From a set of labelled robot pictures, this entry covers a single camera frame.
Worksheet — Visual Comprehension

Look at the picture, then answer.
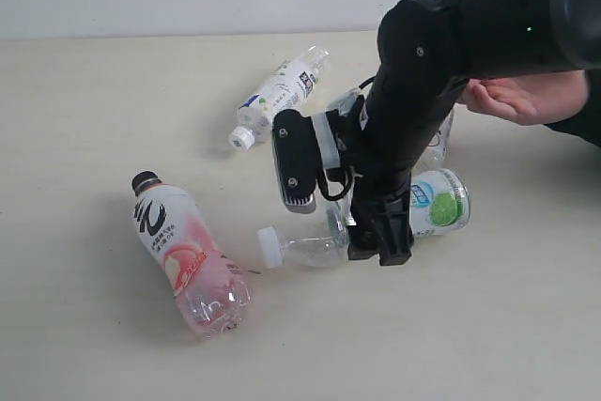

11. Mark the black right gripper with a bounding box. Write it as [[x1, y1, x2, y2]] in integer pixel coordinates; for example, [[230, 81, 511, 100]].
[[345, 156, 416, 266]]

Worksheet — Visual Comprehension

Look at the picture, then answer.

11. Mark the lime label clear bottle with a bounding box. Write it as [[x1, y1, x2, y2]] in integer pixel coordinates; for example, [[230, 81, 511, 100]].
[[256, 168, 470, 269]]

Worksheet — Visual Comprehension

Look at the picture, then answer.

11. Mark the floral label clear bottle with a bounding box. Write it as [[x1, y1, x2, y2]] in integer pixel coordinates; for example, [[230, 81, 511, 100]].
[[419, 109, 455, 172]]

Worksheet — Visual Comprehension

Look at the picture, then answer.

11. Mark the pink peach soda bottle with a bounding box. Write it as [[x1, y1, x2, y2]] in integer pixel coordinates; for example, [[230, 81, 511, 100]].
[[131, 170, 253, 339]]

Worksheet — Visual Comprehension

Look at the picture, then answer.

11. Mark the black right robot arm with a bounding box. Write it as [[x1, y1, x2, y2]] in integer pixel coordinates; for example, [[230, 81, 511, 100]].
[[346, 0, 600, 266]]

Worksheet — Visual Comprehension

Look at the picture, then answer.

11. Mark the white blue label water bottle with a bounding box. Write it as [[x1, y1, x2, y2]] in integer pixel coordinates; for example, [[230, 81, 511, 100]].
[[228, 45, 330, 151]]

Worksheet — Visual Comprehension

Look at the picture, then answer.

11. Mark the person's open hand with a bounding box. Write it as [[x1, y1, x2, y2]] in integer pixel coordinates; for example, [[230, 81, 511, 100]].
[[459, 70, 590, 126]]

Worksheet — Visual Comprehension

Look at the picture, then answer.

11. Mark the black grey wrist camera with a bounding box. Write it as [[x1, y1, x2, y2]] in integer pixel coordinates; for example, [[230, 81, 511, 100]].
[[271, 88, 364, 214]]

